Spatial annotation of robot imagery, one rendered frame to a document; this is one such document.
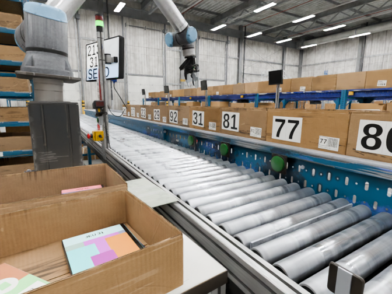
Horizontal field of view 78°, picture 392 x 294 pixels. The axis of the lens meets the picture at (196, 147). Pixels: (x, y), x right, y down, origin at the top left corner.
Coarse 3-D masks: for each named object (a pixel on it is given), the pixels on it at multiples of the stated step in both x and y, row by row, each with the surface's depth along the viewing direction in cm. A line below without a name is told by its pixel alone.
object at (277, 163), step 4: (276, 156) 108; (272, 160) 110; (276, 160) 108; (280, 160) 107; (272, 164) 110; (276, 164) 108; (280, 164) 107; (284, 164) 106; (272, 168) 111; (276, 168) 108; (280, 168) 107
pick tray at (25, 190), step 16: (0, 176) 75; (16, 176) 78; (32, 176) 80; (48, 176) 82; (64, 176) 85; (80, 176) 88; (96, 176) 91; (112, 176) 84; (0, 192) 76; (16, 192) 78; (32, 192) 80; (48, 192) 83; (80, 192) 62; (96, 192) 64; (0, 208) 54; (16, 208) 55
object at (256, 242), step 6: (348, 204) 81; (336, 210) 77; (342, 210) 79; (318, 216) 72; (324, 216) 74; (306, 222) 69; (312, 222) 71; (288, 228) 65; (294, 228) 66; (270, 234) 62; (276, 234) 63; (282, 234) 64; (258, 240) 59; (264, 240) 61; (252, 246) 59
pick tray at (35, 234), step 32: (128, 192) 62; (0, 224) 49; (32, 224) 53; (64, 224) 57; (96, 224) 61; (128, 224) 64; (160, 224) 49; (0, 256) 50; (32, 256) 50; (64, 256) 50; (128, 256) 36; (160, 256) 40; (64, 288) 31; (96, 288) 34; (128, 288) 37; (160, 288) 41
